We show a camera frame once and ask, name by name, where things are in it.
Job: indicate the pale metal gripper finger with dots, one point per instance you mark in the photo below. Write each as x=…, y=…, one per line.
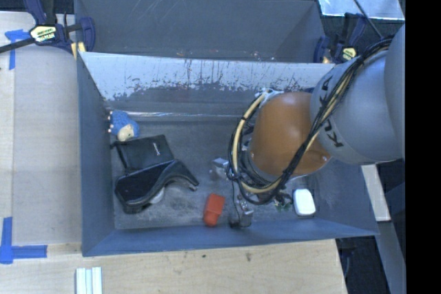
x=220, y=162
x=246, y=216

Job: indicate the red-orange block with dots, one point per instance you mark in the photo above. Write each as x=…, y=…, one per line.
x=213, y=208

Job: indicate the white rounded soap bar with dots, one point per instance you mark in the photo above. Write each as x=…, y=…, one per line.
x=304, y=202

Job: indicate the black flat case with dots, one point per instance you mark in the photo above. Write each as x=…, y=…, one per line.
x=144, y=151

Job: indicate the black curved shoe-shaped object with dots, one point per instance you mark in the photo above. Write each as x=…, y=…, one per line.
x=144, y=182

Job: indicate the blue toy hedgehog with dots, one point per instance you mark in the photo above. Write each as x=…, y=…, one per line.
x=121, y=122

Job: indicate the grey metal bin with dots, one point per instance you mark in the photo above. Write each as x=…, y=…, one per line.
x=193, y=27

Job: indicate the pale wood flat board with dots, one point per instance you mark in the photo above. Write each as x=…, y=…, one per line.
x=44, y=148

